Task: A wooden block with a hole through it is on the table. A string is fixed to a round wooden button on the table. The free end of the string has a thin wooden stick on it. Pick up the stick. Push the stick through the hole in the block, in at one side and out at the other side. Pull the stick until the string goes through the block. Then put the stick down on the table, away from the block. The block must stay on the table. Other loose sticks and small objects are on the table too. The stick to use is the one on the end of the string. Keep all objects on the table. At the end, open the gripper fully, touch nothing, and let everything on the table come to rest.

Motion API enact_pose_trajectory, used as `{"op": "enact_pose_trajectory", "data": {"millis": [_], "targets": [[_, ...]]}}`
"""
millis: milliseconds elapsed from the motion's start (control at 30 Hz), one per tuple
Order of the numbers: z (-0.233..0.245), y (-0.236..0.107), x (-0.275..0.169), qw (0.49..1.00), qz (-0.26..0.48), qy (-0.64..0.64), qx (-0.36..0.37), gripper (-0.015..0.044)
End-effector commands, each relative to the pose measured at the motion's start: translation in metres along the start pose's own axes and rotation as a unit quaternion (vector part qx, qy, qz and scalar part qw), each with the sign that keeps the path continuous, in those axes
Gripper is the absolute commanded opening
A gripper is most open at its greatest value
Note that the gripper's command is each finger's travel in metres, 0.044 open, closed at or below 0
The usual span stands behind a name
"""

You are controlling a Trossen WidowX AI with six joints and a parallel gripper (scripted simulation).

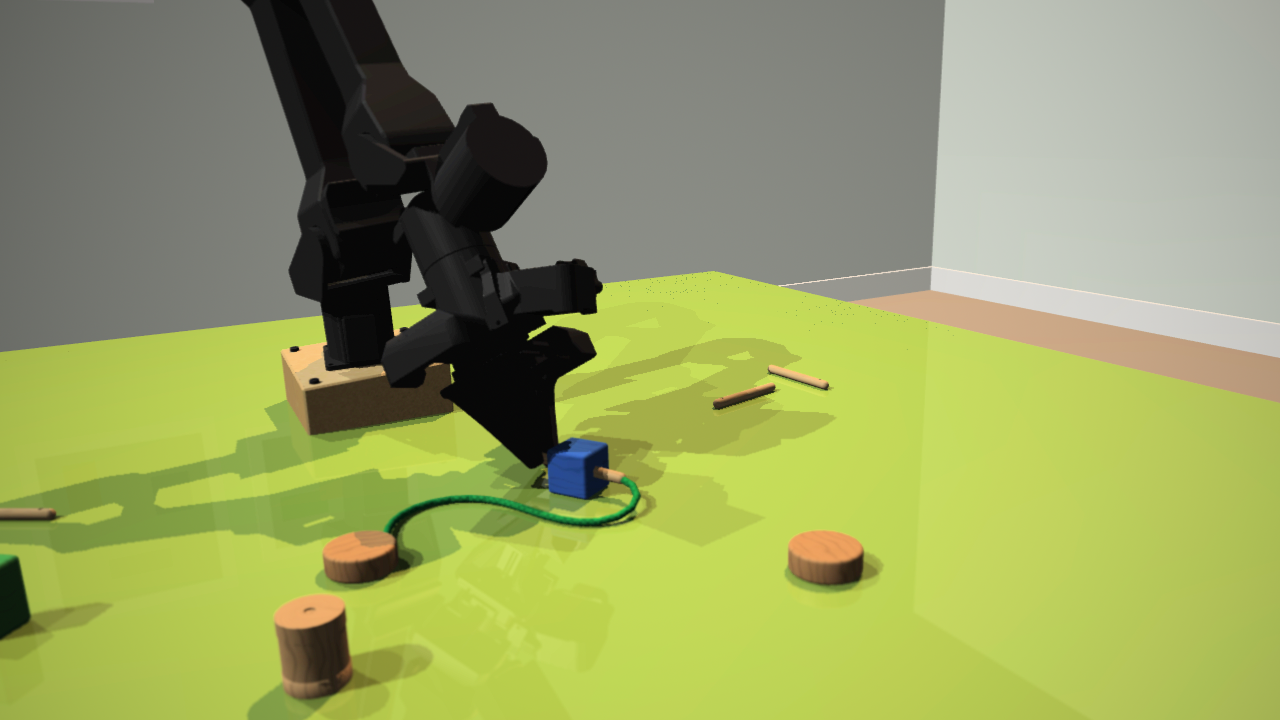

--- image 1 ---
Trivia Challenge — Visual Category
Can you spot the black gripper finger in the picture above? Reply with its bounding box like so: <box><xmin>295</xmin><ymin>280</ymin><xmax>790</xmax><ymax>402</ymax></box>
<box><xmin>440</xmin><ymin>352</ymin><xmax>544</xmax><ymax>469</ymax></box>
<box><xmin>522</xmin><ymin>356</ymin><xmax>570</xmax><ymax>454</ymax></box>

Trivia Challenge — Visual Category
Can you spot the blue block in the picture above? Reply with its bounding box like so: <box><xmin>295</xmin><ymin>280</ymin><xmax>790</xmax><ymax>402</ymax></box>
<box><xmin>547</xmin><ymin>437</ymin><xmax>609</xmax><ymax>500</ymax></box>

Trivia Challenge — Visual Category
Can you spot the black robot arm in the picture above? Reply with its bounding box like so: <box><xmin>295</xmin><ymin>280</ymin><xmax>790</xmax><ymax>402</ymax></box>
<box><xmin>241</xmin><ymin>0</ymin><xmax>603</xmax><ymax>372</ymax></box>

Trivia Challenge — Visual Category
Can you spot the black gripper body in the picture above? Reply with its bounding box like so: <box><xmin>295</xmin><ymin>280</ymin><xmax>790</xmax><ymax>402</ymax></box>
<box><xmin>381</xmin><ymin>246</ymin><xmax>596</xmax><ymax>388</ymax></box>

